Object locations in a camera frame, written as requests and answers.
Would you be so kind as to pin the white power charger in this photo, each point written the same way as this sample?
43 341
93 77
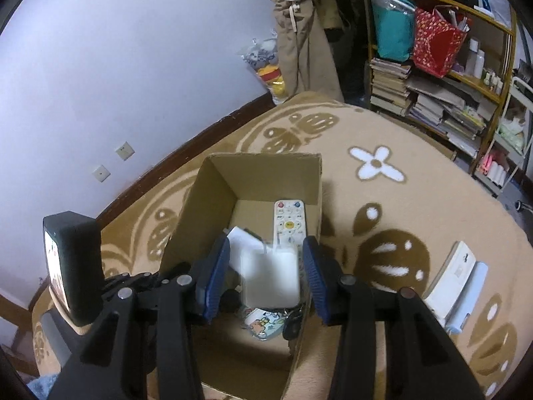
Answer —
270 275

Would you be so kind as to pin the white rolls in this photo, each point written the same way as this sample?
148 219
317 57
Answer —
499 175

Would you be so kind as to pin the metal chair frame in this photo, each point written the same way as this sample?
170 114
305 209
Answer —
524 207

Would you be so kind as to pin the white metal cart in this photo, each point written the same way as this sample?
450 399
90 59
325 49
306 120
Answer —
510 104

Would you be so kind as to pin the red patterned gift bag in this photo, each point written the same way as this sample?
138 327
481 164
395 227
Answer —
437 46

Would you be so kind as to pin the short white bottle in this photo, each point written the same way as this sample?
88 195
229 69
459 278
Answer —
480 64

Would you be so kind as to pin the teal bag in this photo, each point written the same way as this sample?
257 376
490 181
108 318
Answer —
393 29

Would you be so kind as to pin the light blue tube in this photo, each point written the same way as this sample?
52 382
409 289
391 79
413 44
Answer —
470 296

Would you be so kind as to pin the blue cloth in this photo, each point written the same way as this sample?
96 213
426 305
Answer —
41 387

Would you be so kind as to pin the white flat packet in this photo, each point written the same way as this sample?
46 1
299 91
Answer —
245 239

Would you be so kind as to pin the wooden shelf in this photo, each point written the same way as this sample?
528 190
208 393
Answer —
506 50

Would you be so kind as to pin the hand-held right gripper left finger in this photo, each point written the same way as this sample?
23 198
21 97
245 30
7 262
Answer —
218 277

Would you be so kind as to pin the key bunch with cartoon tag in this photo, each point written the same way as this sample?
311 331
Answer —
266 321

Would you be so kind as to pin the white square socket panel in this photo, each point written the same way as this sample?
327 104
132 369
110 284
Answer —
452 275

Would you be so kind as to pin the beige wall socket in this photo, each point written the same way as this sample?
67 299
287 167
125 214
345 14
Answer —
101 173
125 151

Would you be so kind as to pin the pale green packets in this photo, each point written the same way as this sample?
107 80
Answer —
512 135

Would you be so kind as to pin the tall white bottle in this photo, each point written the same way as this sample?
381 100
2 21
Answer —
472 58

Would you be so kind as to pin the row of small bottles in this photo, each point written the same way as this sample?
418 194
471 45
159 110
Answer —
493 81

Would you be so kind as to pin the white remote control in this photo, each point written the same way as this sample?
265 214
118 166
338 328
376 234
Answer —
289 221

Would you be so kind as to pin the stack of old books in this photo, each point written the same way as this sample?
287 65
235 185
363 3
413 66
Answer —
389 87

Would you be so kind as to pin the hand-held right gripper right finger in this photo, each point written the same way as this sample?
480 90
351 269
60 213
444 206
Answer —
314 279

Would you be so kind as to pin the beige hanging garment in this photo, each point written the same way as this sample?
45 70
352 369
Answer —
300 50

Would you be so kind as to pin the dark hanging garment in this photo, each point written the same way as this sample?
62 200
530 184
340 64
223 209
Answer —
349 41

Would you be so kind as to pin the pile of magazines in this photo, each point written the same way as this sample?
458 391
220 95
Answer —
449 112

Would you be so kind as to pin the plush toy in plastic bag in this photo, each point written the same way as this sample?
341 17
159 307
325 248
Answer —
268 71

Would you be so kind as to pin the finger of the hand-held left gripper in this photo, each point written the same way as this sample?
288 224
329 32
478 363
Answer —
133 281

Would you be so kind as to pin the pink packets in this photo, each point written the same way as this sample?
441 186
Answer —
487 164

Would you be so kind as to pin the cardboard box with yellow print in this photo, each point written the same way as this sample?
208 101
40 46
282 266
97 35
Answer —
208 200

